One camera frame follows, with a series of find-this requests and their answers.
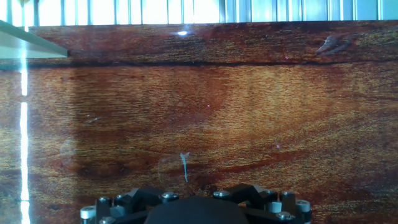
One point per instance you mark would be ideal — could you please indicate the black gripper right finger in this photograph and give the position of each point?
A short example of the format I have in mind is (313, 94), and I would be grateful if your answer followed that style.
(273, 202)

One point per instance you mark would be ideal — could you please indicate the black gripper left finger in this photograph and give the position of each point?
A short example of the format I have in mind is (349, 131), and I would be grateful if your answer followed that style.
(124, 205)

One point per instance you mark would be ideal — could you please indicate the beige plastic shelf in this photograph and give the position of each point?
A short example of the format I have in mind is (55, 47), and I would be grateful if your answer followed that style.
(31, 43)

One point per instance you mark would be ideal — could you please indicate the dark red wooden board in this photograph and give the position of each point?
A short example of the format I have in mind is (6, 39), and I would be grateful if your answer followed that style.
(199, 109)

